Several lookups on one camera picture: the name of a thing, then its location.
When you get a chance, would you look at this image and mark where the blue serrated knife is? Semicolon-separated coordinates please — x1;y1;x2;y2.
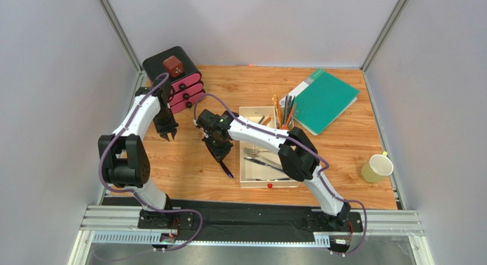
205;140;234;179

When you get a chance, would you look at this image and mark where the orange chopstick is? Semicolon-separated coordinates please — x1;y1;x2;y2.
262;117;272;126

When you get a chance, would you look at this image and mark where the silver table knife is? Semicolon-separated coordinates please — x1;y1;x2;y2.
244;157;283;172

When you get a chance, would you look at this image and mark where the gold ornate spoon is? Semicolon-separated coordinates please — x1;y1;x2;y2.
272;95;282;128

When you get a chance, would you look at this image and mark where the black spoon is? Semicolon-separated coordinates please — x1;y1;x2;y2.
283;94;290;124

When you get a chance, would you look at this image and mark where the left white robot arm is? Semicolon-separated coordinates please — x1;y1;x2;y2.
98;82;178;213

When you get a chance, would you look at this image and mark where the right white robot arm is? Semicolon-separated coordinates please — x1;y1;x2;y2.
194;110;351;226

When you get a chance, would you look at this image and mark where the black pink drawer box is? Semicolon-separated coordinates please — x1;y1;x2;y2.
142;46;206;113

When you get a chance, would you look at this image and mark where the silver fork diagonal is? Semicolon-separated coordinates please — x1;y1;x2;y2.
243;147;282;168

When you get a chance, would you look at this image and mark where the brown cube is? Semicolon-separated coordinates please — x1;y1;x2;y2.
162;55;185;78

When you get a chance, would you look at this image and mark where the white divided utensil tray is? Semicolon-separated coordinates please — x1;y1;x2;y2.
238;106;300;188

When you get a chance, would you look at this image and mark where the silver fork front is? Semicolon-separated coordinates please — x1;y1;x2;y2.
243;178;291;182

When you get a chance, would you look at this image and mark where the green notebook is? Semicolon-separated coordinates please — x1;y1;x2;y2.
288;69;360;135

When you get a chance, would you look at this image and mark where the yellow-green mug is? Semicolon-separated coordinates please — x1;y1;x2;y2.
361;151;394;183

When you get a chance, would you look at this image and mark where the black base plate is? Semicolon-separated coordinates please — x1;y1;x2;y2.
102;197;364;242

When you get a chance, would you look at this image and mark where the aluminium frame rail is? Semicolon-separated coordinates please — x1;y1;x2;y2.
69;199;434;264

